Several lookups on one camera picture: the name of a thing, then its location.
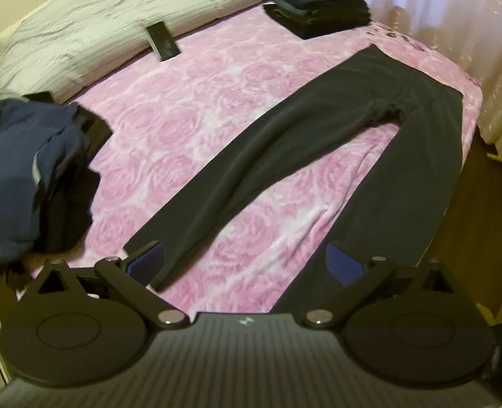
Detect black fleece pants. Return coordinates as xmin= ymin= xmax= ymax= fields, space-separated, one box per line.
xmin=124 ymin=46 xmax=463 ymax=313

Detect pile of dark clothes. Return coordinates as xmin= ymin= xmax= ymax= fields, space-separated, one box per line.
xmin=0 ymin=91 xmax=112 ymax=275

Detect stack of folded dark clothes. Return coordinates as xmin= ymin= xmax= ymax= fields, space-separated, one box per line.
xmin=263 ymin=0 xmax=371 ymax=40

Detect pink rose blanket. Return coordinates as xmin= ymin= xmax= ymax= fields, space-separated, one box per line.
xmin=14 ymin=5 xmax=484 ymax=317

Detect grey striped duvet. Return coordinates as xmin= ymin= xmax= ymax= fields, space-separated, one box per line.
xmin=0 ymin=0 xmax=264 ymax=102

